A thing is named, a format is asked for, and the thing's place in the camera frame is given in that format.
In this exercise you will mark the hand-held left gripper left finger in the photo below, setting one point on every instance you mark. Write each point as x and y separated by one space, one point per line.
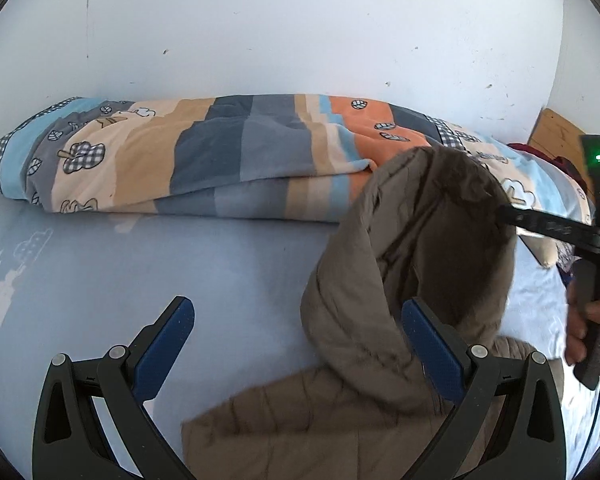
164 350

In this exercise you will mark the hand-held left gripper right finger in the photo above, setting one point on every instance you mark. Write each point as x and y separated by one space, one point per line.
430 350

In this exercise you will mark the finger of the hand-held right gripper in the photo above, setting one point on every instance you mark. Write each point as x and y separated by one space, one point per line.
550 225

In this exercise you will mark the brown quilted hooded jacket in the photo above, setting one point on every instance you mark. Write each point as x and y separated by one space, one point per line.
370 310

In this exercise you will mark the person's right hand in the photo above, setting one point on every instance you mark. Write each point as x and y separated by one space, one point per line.
575 330

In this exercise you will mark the small beige pillow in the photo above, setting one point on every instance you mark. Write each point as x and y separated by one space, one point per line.
545 255

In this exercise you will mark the dark red cloth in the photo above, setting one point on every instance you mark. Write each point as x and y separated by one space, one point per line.
565 165

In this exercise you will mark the light blue bed sheet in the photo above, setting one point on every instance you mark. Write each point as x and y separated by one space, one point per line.
130 270

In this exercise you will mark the wooden headboard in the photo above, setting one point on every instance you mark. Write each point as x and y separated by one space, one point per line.
555 135

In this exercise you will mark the patchwork printed blanket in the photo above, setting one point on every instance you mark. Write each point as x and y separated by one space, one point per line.
205 160

